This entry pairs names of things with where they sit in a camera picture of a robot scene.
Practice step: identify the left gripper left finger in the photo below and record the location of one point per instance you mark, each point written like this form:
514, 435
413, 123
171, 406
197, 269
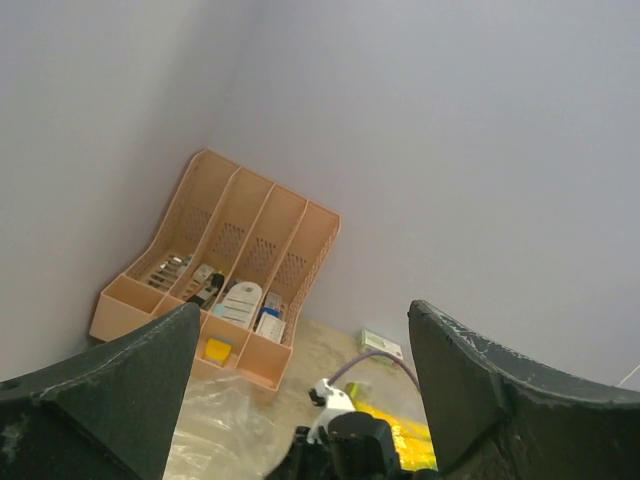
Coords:
107, 413

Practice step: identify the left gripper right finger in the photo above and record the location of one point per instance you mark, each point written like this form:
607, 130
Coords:
494, 413

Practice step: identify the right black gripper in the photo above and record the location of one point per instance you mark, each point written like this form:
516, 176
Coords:
354, 445

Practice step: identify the yellow banana bunch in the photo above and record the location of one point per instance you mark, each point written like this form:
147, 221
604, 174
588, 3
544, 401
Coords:
412, 440

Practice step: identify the small white green box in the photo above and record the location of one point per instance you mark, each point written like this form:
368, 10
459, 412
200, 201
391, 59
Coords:
370, 341

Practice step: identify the yellow item in organizer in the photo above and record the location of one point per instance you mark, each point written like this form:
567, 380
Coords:
217, 351

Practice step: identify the white blue item in organizer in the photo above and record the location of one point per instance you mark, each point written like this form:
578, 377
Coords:
270, 322

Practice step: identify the white bottle in organizer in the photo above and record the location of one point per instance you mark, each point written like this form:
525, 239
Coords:
240, 304

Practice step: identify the orange desk file organizer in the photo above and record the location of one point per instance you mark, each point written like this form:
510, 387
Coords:
225, 224

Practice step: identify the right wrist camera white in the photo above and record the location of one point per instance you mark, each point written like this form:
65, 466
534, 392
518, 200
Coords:
333, 403

